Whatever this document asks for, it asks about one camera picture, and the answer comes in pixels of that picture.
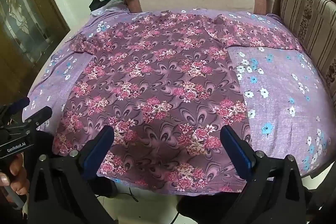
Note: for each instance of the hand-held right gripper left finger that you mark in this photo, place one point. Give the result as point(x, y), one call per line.
point(101, 146)

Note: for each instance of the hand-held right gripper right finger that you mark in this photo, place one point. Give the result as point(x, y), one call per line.
point(236, 151)

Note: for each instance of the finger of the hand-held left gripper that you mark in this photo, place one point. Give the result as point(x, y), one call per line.
point(39, 114)
point(22, 103)

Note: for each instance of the pink floral pillow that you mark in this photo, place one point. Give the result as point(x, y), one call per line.
point(162, 92)

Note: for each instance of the person's left hand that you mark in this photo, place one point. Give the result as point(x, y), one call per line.
point(15, 174)

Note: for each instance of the purple floral bedsheet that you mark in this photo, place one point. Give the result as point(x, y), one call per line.
point(278, 98)

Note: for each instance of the wooden door with glass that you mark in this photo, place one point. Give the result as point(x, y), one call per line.
point(23, 29)

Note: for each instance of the small black cloth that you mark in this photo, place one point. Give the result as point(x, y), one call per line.
point(96, 5)

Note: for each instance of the striped sofa backrest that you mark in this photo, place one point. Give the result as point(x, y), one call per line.
point(307, 16)

